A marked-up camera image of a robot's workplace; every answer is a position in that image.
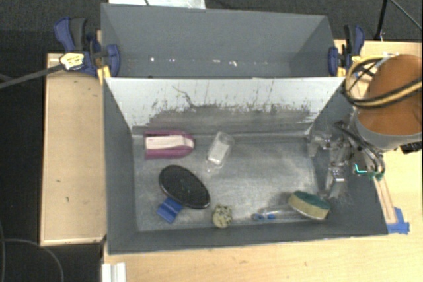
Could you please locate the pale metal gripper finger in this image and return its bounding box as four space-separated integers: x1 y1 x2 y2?
317 168 347 201
306 132 333 158

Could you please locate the green and yellow round sponge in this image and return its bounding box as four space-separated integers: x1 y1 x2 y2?
288 190 332 221

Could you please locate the clear tube with blue ends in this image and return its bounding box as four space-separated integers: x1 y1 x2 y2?
250 204 300 222

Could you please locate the clear plastic bottle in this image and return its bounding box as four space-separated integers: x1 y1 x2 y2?
205 131 236 174

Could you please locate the yellow speckled ball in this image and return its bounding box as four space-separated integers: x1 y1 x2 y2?
211 204 233 229

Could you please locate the grey metal bin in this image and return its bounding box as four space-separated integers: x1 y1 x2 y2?
100 3 389 255

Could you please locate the purple and white box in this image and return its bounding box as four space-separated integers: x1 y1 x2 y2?
143 129 196 160

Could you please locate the pale wood board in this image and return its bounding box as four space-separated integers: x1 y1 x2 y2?
39 52 107 247

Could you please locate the black cylinder on white bracket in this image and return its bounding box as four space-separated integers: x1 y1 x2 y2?
400 141 423 153

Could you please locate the black oval brush blue handle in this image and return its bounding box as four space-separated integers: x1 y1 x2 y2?
155 164 212 225

